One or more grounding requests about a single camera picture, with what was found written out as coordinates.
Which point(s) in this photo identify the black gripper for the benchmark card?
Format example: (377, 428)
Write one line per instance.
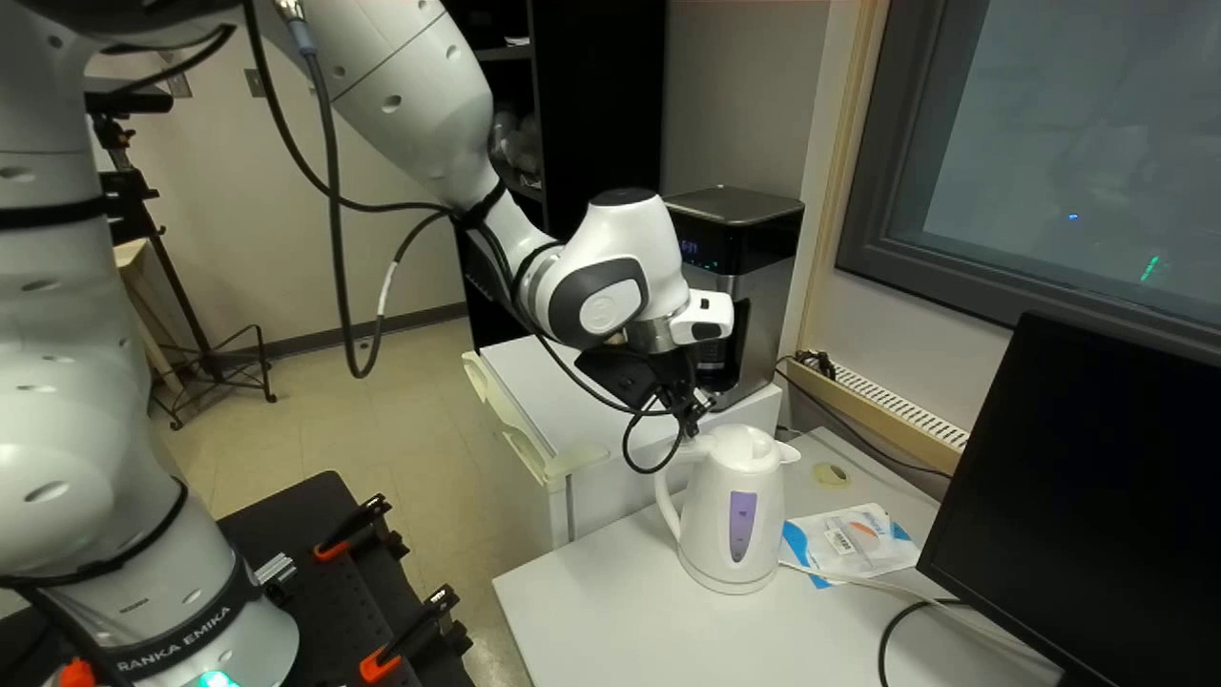
(672, 364)

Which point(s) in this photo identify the white electric kettle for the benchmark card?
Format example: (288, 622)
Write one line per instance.
(732, 519)

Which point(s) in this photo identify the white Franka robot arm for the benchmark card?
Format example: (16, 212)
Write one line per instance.
(80, 382)

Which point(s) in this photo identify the round yellow sticker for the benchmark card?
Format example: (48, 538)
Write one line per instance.
(833, 475)

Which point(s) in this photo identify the black and silver coffee maker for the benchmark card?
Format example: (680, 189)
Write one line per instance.
(750, 254)

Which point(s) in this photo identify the blue and white packet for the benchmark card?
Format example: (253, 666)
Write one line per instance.
(849, 538)

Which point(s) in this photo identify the black shelf unit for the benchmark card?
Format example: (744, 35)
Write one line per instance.
(596, 102)

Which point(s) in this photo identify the black computer monitor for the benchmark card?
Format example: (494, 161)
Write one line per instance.
(1095, 509)

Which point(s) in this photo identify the black tripod stand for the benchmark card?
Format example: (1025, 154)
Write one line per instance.
(141, 242)

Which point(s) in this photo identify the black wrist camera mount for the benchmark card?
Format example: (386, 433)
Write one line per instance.
(616, 371)

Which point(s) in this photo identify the grey window frame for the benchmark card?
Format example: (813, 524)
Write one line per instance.
(878, 242)

